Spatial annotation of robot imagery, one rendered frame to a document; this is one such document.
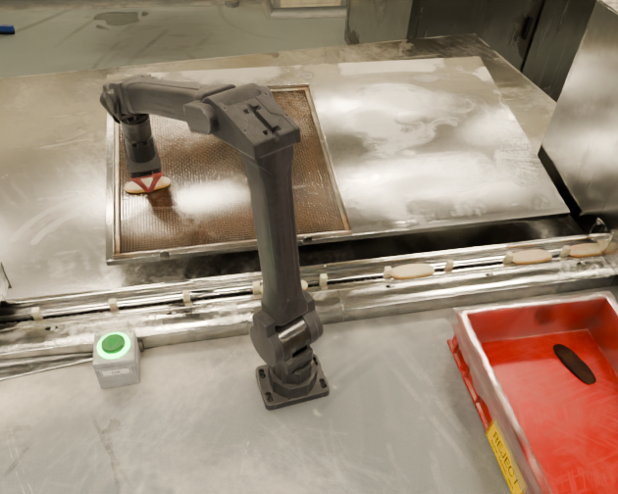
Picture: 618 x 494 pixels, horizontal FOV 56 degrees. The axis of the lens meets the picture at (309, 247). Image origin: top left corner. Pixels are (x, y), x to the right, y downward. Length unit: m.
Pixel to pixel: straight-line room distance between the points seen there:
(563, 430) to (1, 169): 1.41
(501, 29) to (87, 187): 2.15
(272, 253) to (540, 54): 2.55
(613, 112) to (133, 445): 1.14
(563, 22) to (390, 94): 1.71
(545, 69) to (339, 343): 2.41
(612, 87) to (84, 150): 1.28
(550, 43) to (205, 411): 2.63
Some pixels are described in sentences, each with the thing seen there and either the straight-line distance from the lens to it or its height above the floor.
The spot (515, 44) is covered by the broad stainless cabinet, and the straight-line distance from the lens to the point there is 3.15.
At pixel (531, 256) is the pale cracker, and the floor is 0.86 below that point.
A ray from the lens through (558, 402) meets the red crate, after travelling 1.19.
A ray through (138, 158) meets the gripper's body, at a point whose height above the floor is 1.03.
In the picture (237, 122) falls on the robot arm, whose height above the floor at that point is 1.33.
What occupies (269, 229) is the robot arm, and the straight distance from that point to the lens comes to 0.84.
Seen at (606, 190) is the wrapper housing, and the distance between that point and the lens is 1.43.
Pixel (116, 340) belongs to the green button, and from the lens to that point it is 1.08.
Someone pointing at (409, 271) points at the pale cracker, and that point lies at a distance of 1.26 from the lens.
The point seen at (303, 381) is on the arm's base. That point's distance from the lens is 1.05.
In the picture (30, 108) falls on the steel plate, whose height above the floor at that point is 0.82.
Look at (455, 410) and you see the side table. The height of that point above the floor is 0.82.
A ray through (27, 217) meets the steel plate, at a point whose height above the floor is 0.82.
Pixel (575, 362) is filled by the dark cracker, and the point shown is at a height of 0.83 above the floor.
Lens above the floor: 1.74
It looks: 44 degrees down
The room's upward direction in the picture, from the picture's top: 4 degrees clockwise
